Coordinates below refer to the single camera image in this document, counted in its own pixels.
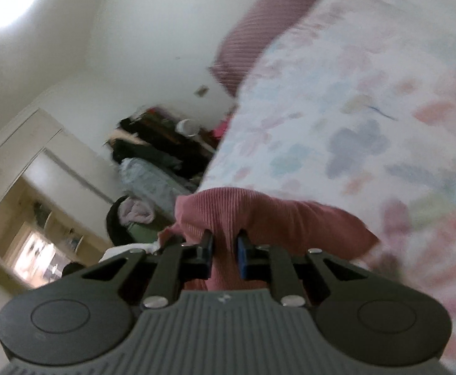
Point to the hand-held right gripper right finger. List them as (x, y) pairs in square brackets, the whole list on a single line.
[(243, 258)]

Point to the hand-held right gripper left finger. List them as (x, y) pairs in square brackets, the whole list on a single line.
[(208, 252)]

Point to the pink ribbed garment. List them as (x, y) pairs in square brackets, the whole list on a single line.
[(275, 218)]

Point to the dark clothes pile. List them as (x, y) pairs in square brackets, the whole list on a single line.
[(161, 144)]

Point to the light pink towel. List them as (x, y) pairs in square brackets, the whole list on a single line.
[(134, 211)]

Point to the grey patterned bundle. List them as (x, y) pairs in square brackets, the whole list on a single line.
[(150, 179)]

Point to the black chair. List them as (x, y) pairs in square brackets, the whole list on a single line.
[(114, 226)]

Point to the white round container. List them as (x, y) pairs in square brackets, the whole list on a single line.
[(187, 127)]

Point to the floral bed sheet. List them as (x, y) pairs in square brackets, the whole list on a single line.
[(329, 105)]

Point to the pink striped pillow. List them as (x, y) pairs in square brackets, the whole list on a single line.
[(259, 35)]

